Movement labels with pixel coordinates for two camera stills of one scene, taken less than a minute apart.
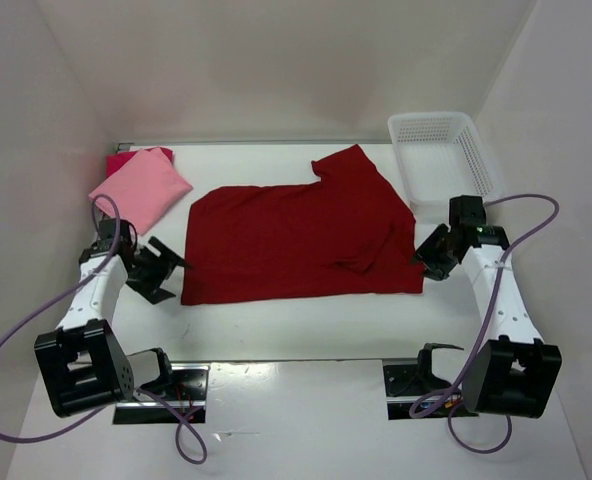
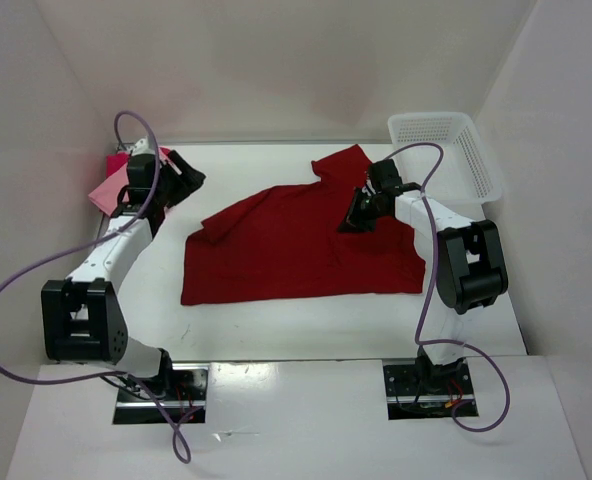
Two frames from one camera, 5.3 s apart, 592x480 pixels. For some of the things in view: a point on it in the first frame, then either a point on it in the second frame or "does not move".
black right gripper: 436,272 -> 354,221
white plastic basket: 442,155 does not move
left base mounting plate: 186,392 does not move
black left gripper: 165,263 -> 187,181
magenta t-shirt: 116,161 does not move
